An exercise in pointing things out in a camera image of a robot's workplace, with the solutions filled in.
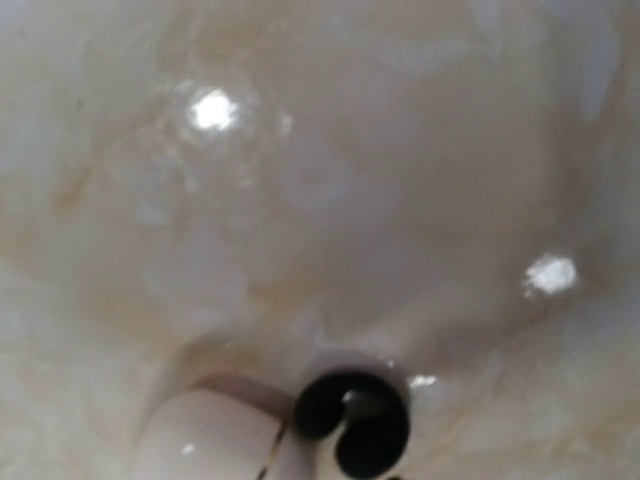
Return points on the white earbud charging case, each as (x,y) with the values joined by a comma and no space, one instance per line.
(203,434)

